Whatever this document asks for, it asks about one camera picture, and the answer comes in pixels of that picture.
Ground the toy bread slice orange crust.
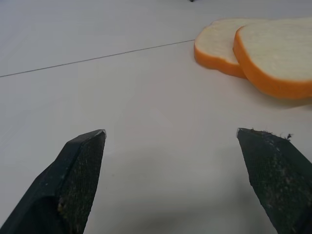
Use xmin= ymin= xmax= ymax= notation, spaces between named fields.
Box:
xmin=233 ymin=17 xmax=312 ymax=100
xmin=194 ymin=19 xmax=271 ymax=79

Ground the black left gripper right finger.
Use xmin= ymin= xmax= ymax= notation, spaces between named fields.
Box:
xmin=235 ymin=127 xmax=312 ymax=234

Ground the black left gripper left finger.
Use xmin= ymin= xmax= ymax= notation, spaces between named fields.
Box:
xmin=0 ymin=129 xmax=107 ymax=234

